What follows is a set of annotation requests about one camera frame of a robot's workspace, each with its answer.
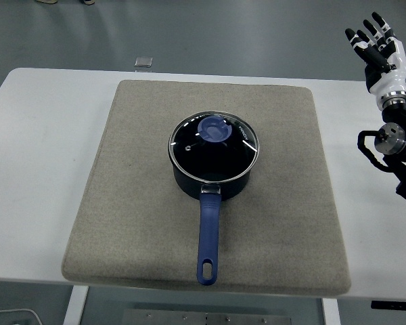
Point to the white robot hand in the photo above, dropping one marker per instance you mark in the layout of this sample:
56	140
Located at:
394	72

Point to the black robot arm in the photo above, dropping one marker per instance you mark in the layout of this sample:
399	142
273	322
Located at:
404	162

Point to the small silver floor plate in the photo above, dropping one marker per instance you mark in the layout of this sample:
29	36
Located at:
143	62

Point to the white table leg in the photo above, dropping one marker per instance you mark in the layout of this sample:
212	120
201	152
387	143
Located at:
76	304
331	313

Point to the black table control panel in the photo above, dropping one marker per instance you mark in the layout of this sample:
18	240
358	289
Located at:
396	305

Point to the glass lid with blue knob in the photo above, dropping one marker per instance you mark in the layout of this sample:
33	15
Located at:
213	149

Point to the beige fabric mat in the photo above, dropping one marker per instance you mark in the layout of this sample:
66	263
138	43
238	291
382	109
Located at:
138	203

